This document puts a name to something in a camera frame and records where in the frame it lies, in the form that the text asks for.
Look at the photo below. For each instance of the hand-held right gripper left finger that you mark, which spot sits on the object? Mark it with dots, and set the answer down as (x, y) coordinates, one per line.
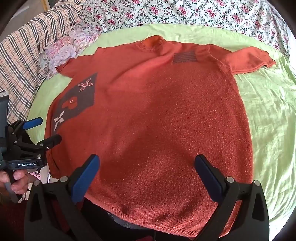
(85, 176)

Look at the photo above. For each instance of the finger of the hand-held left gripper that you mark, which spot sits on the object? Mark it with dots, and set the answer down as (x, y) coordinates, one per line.
(33, 122)
(52, 141)

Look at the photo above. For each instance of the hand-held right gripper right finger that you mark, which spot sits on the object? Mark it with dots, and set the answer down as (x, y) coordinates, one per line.
(209, 178)

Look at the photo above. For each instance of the orange knitted sweater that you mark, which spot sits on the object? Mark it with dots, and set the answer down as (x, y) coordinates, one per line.
(150, 115)

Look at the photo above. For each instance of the person's left forearm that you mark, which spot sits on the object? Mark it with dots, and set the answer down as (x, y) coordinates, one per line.
(9, 213)

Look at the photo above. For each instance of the person's left hand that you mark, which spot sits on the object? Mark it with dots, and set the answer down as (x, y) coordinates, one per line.
(19, 177)

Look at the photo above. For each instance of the plaid cloth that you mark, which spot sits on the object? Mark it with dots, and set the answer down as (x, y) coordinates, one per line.
(27, 46)

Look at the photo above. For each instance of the light green bed sheet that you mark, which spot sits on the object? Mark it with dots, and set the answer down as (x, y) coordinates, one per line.
(266, 115)

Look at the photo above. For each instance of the pink floral ruffled pillow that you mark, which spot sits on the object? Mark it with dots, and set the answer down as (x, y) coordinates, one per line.
(69, 44)

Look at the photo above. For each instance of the floral quilt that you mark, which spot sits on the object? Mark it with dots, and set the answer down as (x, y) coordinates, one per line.
(185, 14)

